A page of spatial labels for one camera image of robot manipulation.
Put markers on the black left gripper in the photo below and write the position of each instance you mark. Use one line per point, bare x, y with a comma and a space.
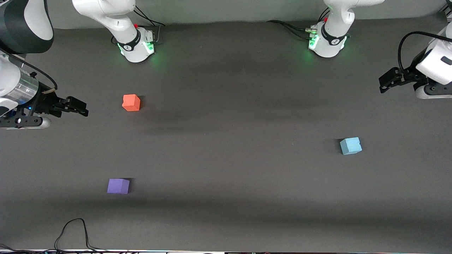
408, 74

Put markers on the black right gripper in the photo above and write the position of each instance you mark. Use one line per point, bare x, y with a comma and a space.
45, 101

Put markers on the blue foam block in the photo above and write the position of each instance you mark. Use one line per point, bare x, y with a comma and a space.
350, 146

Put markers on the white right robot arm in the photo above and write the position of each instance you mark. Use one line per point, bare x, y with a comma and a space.
106, 10

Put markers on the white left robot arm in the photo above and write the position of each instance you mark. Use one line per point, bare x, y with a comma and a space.
332, 46

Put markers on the orange foam block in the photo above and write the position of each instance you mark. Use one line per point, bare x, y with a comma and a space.
131, 102

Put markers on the purple foam block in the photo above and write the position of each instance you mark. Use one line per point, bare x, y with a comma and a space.
118, 186

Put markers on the dark grey table mat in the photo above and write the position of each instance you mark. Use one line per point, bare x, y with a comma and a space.
247, 176

